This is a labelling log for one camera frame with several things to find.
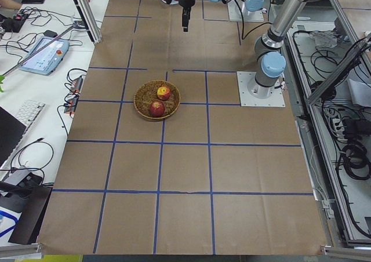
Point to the red yellow apple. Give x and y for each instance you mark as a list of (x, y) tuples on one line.
[(163, 93)]

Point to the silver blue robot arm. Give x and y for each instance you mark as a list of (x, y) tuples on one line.
[(271, 63)]

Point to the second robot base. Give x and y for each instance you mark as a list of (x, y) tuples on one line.
[(251, 10)]

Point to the woven wicker basket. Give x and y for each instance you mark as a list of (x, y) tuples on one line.
[(148, 104)]

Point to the dark red apple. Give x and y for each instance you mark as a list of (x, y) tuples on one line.
[(157, 108)]

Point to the blue teach pendant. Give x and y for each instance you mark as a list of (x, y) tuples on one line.
[(46, 61)]

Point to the brown paper table cover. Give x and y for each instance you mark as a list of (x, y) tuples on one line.
[(213, 178)]

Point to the black smartphone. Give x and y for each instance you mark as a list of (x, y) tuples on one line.
[(33, 1)]

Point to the white keyboard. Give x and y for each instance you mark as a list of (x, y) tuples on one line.
[(29, 111)]

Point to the black laptop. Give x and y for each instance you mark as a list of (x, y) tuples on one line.
[(12, 131)]

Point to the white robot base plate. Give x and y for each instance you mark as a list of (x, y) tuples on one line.
[(251, 94)]

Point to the aluminium frame post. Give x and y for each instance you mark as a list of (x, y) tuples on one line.
[(88, 19)]

